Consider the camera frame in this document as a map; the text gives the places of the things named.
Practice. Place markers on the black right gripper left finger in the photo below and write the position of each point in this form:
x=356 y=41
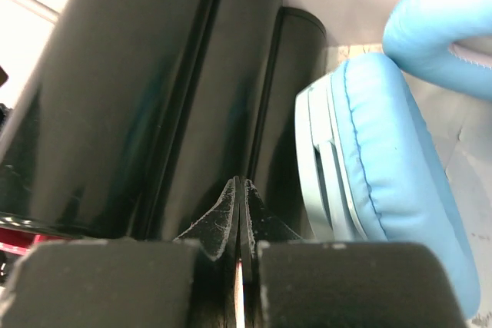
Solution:
x=185 y=282

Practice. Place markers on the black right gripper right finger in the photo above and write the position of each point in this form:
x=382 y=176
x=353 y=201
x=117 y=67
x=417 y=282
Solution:
x=293 y=282

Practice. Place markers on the black pink drawer organizer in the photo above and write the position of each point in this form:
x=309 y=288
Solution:
x=139 y=112

